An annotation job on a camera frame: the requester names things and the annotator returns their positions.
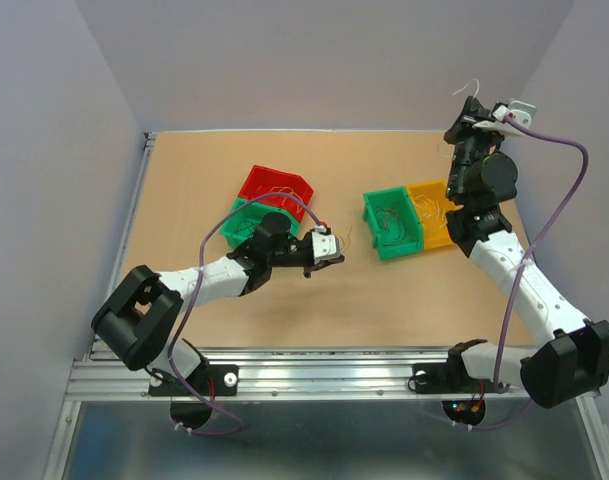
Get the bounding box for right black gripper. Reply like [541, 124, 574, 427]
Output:
[444, 94, 504, 202]

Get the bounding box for yellow wires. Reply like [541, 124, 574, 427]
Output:
[256, 184, 308, 214]

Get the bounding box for dark wires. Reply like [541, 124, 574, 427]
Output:
[233, 214, 265, 240]

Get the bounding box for yellow plastic bin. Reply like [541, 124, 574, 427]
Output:
[406, 180, 456, 251]

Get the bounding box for white thin wire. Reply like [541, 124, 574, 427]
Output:
[414, 78, 483, 236]

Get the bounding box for brown wire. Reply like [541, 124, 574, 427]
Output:
[374, 199, 416, 249]

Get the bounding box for green plastic bin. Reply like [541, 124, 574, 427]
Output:
[362, 186, 423, 261]
[220, 202, 300, 249]

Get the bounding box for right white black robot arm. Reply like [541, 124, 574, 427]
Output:
[444, 96, 609, 408]

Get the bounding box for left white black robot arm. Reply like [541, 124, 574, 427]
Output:
[91, 213, 345, 394]

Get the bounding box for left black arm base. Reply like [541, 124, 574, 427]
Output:
[145, 339, 239, 400]

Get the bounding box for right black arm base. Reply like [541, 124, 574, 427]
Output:
[407, 339, 493, 394]

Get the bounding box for red plastic bin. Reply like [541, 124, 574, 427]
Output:
[238, 165, 314, 223]

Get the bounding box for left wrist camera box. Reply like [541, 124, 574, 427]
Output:
[311, 225, 341, 264]

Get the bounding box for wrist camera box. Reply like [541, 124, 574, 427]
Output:
[311, 225, 341, 264]
[473, 99, 537, 137]

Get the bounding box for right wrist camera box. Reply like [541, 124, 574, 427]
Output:
[473, 99, 537, 137]

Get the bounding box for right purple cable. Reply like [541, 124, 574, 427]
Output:
[418, 114, 590, 432]

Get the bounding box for purple cable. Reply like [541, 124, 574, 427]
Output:
[166, 192, 330, 437]
[418, 114, 590, 432]

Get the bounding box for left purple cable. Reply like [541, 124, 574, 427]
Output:
[166, 192, 330, 437]

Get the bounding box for aluminium frame rail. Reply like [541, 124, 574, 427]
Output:
[45, 130, 609, 479]

